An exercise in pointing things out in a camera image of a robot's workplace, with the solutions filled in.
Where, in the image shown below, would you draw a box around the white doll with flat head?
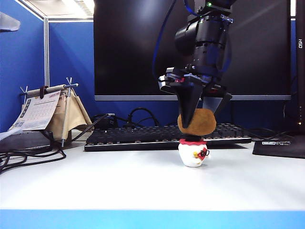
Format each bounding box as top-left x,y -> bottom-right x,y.
178,135 -> 212,168

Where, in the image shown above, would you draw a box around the white calendar sheet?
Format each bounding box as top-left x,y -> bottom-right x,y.
9,92 -> 60,132

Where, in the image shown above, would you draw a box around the brown kiwi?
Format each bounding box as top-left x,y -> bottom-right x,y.
177,108 -> 218,136

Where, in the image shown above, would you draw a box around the flat black notebook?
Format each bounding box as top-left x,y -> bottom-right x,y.
0,131 -> 52,153

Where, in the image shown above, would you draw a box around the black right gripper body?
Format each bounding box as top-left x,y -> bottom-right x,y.
175,63 -> 230,99

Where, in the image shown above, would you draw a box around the looped black cables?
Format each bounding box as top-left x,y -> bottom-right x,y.
122,107 -> 161,128

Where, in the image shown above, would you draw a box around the black mechanical keyboard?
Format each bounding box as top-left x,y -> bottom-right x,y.
83,122 -> 253,152

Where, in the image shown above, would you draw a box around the black cable bundle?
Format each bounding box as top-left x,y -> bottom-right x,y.
0,130 -> 67,175

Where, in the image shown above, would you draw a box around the blue robot arm cable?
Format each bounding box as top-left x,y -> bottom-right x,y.
152,0 -> 178,80

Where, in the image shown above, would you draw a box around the black mouse pad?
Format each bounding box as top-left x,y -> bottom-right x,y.
252,136 -> 305,159

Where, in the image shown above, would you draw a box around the black power adapter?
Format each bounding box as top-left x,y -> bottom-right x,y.
92,115 -> 118,131

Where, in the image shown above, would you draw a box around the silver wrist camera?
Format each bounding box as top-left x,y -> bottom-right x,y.
157,67 -> 185,94

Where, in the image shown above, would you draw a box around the black HSO monitor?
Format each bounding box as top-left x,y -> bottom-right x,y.
295,0 -> 305,144

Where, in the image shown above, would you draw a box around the black AOC computer monitor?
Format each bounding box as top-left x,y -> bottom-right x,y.
93,0 -> 293,102

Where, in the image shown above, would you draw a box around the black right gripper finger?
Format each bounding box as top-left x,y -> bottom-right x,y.
203,92 -> 233,115
175,83 -> 203,128

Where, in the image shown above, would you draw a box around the grey partition post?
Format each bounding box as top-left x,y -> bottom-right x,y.
43,18 -> 50,88

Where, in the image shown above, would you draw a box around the black cable with silver plug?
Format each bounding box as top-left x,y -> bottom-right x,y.
64,113 -> 115,144

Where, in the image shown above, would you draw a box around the beige canvas tent calendar stand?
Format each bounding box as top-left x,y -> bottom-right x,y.
19,77 -> 93,147

